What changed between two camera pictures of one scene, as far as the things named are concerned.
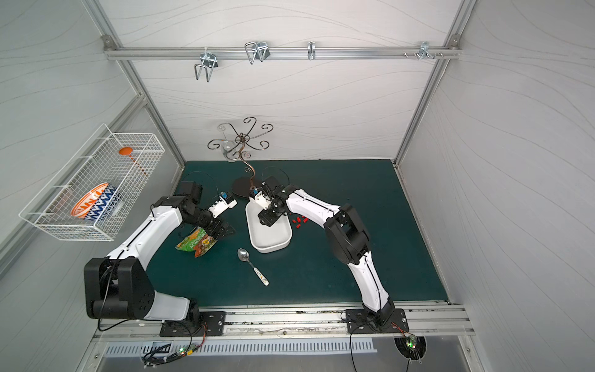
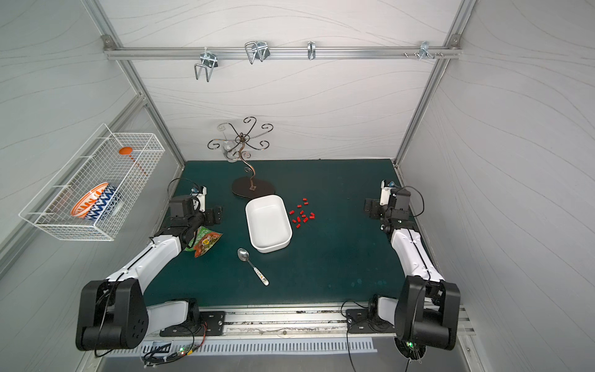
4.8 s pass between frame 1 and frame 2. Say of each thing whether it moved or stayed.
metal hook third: stayed
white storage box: stayed
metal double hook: stayed
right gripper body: moved
